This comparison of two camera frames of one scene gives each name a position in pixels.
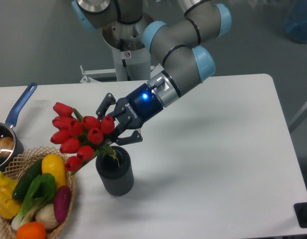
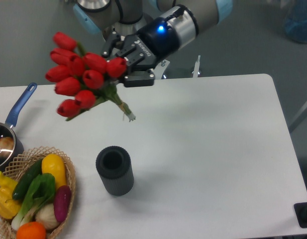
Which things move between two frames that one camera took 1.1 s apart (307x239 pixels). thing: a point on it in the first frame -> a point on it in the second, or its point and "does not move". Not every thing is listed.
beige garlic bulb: [46, 215] does not move
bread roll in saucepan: [3, 147] does not move
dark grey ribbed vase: [116, 180] does not move
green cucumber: [30, 176] does not move
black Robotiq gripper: [132, 112] -> [156, 40]
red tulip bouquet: [80, 138] -> [80, 78]
